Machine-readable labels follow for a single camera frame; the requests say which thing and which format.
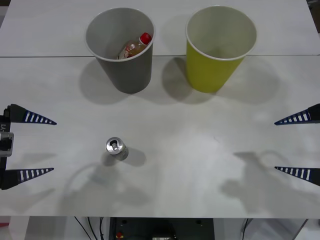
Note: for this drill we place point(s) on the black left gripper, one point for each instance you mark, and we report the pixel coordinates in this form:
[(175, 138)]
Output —
[(7, 120)]

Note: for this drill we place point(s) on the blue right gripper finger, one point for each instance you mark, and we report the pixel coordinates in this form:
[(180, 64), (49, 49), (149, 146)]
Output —
[(307, 116), (307, 173)]

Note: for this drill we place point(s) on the black drink can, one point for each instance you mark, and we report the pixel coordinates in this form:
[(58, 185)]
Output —
[(115, 145)]

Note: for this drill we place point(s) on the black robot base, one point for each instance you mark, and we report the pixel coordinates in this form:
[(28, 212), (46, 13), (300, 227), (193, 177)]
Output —
[(160, 228)]

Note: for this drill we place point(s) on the white table leg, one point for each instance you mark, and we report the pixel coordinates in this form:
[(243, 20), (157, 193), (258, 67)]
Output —
[(19, 228)]

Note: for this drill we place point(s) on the grey plastic bin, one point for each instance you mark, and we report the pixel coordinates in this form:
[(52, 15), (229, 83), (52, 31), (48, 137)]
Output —
[(130, 75)]

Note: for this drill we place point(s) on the plastic bottle with red cap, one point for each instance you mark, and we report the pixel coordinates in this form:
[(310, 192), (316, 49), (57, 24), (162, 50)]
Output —
[(136, 47)]

